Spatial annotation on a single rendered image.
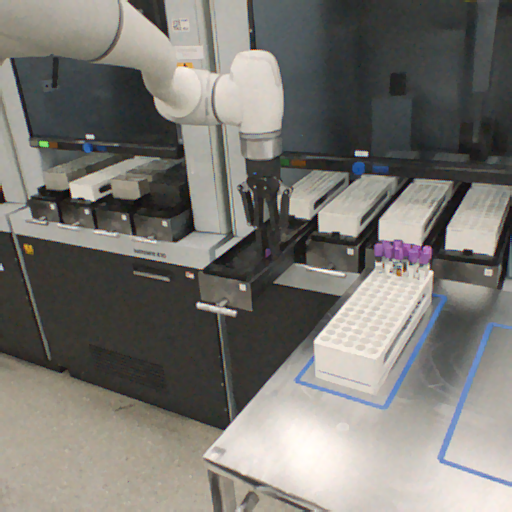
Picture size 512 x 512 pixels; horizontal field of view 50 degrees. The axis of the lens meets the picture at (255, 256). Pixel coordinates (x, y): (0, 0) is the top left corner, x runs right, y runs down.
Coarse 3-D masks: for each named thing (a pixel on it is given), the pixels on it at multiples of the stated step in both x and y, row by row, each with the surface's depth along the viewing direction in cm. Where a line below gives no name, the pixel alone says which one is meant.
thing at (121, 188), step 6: (114, 180) 168; (120, 180) 167; (126, 180) 167; (132, 180) 166; (138, 180) 165; (114, 186) 170; (120, 186) 168; (126, 186) 167; (132, 186) 166; (138, 186) 165; (114, 192) 171; (120, 192) 169; (126, 192) 168; (132, 192) 167; (138, 192) 166; (126, 198) 169; (132, 198) 168
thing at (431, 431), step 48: (432, 288) 105; (480, 288) 104; (432, 336) 91; (480, 336) 90; (288, 384) 83; (336, 384) 82; (384, 384) 81; (432, 384) 80; (480, 384) 79; (240, 432) 74; (288, 432) 73; (336, 432) 73; (384, 432) 72; (432, 432) 71; (480, 432) 71; (240, 480) 68; (288, 480) 66; (336, 480) 66; (384, 480) 65; (432, 480) 65; (480, 480) 64
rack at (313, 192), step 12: (312, 180) 158; (324, 180) 157; (336, 180) 156; (348, 180) 165; (300, 192) 149; (312, 192) 148; (324, 192) 150; (336, 192) 158; (300, 204) 143; (312, 204) 144; (324, 204) 151; (300, 216) 144
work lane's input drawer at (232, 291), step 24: (240, 240) 134; (288, 240) 132; (216, 264) 123; (240, 264) 125; (264, 264) 123; (288, 264) 132; (216, 288) 121; (240, 288) 118; (264, 288) 122; (216, 312) 118
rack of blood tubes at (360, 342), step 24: (360, 288) 95; (384, 288) 94; (408, 288) 94; (360, 312) 89; (384, 312) 89; (408, 312) 87; (336, 336) 82; (360, 336) 82; (384, 336) 82; (408, 336) 90; (336, 360) 80; (360, 360) 78; (384, 360) 85; (360, 384) 80
